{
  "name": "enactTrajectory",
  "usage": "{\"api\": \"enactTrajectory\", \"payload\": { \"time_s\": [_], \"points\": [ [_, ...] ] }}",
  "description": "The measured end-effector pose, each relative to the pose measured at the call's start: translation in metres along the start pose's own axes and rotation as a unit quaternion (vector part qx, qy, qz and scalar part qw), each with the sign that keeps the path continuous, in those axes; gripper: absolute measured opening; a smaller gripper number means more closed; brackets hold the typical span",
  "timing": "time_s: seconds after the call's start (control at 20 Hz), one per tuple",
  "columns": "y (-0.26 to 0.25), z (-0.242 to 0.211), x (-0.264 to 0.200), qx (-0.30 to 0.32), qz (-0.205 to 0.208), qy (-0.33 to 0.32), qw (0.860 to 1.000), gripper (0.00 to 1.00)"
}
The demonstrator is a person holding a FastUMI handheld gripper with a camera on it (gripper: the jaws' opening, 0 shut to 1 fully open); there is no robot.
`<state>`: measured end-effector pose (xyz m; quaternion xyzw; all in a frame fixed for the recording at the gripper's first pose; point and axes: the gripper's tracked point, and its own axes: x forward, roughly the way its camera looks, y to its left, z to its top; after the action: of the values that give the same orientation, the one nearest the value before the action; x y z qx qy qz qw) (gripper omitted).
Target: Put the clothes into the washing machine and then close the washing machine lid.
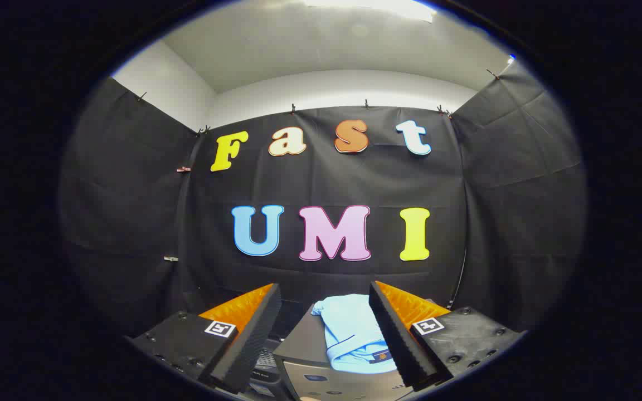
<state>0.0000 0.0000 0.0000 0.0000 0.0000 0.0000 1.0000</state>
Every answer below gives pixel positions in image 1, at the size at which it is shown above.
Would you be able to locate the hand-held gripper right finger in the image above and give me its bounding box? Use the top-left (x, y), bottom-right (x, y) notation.
top-left (368, 280), bottom-right (526, 392)

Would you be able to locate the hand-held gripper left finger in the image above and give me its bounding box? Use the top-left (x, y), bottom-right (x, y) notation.
top-left (130, 282), bottom-right (283, 395)

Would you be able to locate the light blue shirt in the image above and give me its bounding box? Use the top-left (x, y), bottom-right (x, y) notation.
top-left (311, 294), bottom-right (405, 374)

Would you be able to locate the black backdrop cloth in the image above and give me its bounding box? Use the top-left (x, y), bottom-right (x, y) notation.
top-left (59, 58), bottom-right (588, 335)

